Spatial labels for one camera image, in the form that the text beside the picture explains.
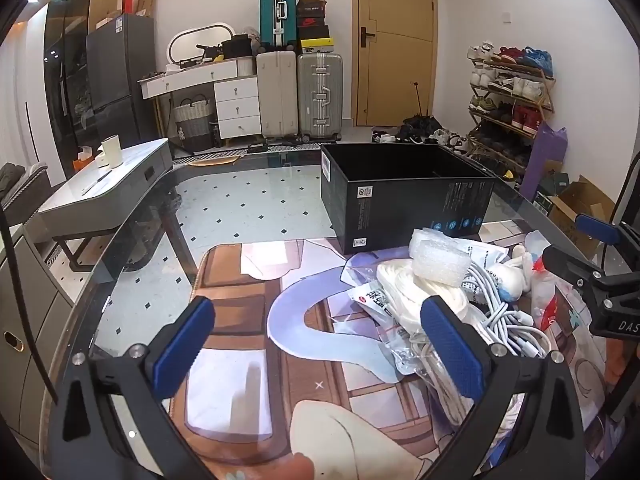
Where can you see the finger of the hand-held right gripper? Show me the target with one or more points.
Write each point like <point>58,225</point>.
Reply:
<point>570,265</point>
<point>595,227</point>

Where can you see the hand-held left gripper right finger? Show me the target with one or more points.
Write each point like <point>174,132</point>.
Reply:
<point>452,350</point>

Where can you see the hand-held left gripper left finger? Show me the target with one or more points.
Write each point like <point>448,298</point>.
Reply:
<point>182,345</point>

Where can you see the red balloon packet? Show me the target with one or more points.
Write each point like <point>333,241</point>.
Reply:
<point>542,285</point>

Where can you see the clear zip bag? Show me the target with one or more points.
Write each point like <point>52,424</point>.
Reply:
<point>400,355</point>

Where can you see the white plush toy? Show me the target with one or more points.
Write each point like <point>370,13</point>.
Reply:
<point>510,275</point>

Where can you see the white medicine packet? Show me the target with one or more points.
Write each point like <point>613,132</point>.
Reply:
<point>377,305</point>

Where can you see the white printed packet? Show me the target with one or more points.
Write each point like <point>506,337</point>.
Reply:
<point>482,257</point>

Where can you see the white foam wrap piece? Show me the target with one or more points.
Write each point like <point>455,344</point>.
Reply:
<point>435,255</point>

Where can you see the black cardboard box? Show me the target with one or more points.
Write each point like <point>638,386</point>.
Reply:
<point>400,210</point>

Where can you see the open cardboard box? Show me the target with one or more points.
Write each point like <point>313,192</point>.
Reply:
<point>580,215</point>

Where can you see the dark green box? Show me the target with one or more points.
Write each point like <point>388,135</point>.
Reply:
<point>552,182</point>

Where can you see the printed desk mat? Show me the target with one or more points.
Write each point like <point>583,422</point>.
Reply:
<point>240,310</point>

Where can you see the purple bag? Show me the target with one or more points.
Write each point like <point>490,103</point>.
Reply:
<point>545,155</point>

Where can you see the wooden shoe rack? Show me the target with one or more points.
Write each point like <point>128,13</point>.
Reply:
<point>547,95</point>

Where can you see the grey low cabinet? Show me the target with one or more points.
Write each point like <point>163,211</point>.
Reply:
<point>30,310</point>

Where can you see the rows of assorted shoes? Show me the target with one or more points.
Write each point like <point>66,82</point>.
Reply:
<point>510,85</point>

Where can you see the patterned floor rug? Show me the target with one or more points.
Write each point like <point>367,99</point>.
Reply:
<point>260,195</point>

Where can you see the grey side table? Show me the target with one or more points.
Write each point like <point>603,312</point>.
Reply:
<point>110,190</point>

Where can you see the pile of scattered shoes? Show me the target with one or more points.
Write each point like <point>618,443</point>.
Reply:
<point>440,137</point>

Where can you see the slim grey pen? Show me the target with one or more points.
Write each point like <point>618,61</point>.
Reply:
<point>95,185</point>

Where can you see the black umbrella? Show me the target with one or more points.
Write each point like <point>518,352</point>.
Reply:
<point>422,121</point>

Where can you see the white cup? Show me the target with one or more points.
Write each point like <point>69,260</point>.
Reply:
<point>112,152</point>

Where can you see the small orange box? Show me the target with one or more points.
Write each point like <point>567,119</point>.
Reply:
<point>79,164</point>

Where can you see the black bottle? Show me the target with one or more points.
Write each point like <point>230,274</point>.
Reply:
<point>215,135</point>

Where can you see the grey sofa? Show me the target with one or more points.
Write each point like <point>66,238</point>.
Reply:
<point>35,180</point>

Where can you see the woven basket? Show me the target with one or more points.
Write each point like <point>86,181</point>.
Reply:
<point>191,117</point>

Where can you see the dark green jacket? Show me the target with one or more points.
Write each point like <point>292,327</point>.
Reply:
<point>9,177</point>

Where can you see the white vanity desk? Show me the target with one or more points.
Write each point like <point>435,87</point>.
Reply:
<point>239,105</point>

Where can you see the beige suitcase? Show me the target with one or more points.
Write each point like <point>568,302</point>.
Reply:
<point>276,95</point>

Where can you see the wooden door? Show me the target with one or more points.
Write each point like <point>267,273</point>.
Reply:
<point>395,40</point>

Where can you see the dark grey refrigerator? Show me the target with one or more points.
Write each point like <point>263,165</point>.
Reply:
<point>117,70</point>

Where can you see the silver suitcase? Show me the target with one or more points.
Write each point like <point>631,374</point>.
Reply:
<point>320,95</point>

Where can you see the white wardrobe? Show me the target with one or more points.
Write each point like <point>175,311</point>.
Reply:
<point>20,110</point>

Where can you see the black bag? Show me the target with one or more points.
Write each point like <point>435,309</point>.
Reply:
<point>237,47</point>

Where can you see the oval white mirror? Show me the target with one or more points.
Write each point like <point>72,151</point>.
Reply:
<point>200,40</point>

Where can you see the black glass cabinet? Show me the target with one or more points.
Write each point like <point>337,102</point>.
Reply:
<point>62,60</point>

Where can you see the black yellow shoe box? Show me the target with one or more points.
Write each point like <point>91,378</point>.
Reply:
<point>316,44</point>

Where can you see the teal suitcase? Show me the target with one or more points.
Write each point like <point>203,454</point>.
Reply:
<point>277,15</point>

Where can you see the black shoe box red logo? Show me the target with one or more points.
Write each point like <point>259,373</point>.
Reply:
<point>312,20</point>

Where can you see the brown shoe box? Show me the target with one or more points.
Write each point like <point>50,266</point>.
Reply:
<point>311,2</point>

